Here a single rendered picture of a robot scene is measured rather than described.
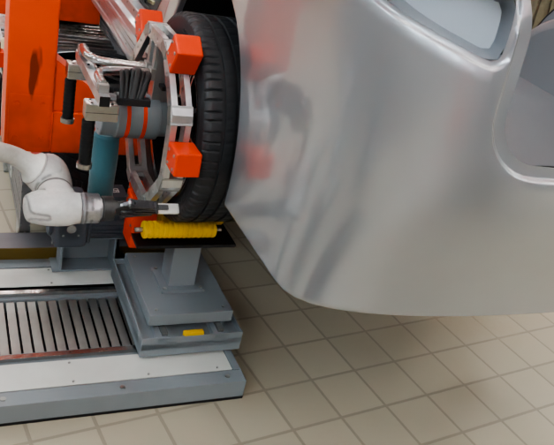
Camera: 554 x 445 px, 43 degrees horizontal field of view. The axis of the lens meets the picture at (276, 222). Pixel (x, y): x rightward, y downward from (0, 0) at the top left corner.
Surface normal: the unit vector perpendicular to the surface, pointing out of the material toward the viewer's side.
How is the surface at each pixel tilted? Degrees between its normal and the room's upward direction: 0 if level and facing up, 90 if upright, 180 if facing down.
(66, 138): 90
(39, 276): 0
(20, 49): 90
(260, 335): 0
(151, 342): 90
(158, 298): 0
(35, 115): 90
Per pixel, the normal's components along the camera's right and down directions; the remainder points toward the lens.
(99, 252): 0.37, 0.49
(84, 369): 0.21, -0.87
